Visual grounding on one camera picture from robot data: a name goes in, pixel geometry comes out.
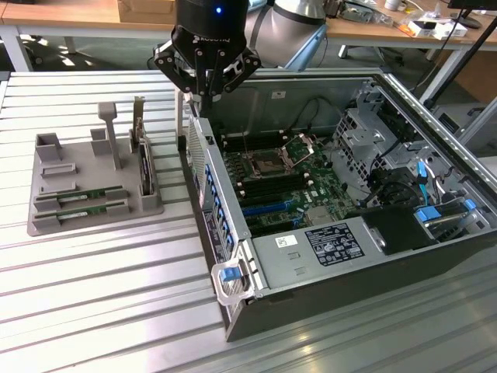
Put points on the grey desk device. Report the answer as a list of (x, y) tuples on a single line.
[(359, 15)]

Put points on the silver chipset heatsink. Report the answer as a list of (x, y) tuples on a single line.
[(318, 217)]

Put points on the cardboard box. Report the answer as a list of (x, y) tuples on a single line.
[(143, 11)]

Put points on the CPU socket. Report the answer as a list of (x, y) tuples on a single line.
[(266, 165)]

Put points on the grey equipment box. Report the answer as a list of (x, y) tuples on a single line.
[(458, 116)]

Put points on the metal socket cover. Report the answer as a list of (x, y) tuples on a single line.
[(299, 149)]

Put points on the grey power supply unit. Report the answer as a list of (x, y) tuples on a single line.
[(279, 268)]

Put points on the grey parts rack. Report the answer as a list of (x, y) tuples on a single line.
[(85, 175)]

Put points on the thin locking lever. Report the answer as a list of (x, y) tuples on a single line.
[(245, 141)]

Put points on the black plastic shroud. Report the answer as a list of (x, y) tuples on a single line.
[(392, 229)]

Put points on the silver disk bay cage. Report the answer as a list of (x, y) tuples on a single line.
[(361, 136)]

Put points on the long black expansion slot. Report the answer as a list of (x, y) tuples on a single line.
[(272, 226), (260, 200)]

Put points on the blue release latch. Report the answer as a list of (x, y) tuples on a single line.
[(228, 274)]

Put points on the blue expansion slot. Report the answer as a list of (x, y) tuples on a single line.
[(264, 209)]

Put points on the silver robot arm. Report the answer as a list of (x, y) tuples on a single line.
[(279, 31)]

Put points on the aluminium profile rail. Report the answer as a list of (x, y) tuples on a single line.
[(423, 110)]

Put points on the black monitor with stand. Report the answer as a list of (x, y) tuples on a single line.
[(468, 21)]

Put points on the black tripod pole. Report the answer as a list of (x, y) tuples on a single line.
[(466, 57)]

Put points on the white mug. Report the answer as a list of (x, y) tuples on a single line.
[(391, 4)]

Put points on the white box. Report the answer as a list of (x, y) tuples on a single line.
[(446, 31)]

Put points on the green RAM stick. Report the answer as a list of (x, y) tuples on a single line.
[(97, 192), (93, 211)]

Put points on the small blue tab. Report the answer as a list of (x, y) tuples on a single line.
[(470, 204)]

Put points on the black RAM slot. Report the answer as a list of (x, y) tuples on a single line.
[(273, 186), (275, 190), (256, 139), (272, 178), (272, 182), (256, 135), (256, 143)]

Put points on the open black PC case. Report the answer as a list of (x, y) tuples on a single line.
[(310, 303)]

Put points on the green Dell motherboard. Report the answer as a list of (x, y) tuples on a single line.
[(322, 182)]

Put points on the black chair base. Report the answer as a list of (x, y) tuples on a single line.
[(33, 50)]

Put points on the black graphics card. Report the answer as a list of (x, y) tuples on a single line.
[(145, 167)]

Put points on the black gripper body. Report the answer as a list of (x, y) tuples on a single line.
[(209, 23)]

